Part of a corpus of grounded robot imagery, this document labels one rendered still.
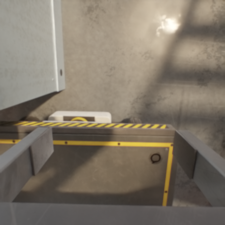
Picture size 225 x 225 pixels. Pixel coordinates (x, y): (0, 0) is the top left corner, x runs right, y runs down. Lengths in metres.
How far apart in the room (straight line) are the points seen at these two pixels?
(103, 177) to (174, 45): 0.62
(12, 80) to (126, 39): 0.52
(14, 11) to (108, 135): 0.39
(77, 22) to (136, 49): 0.28
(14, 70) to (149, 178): 0.49
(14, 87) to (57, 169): 0.28
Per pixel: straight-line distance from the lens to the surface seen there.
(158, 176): 0.57
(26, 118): 0.79
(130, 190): 0.59
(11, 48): 0.45
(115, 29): 0.79
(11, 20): 0.47
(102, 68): 0.77
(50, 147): 0.17
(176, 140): 0.17
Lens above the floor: 0.77
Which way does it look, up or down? 76 degrees down
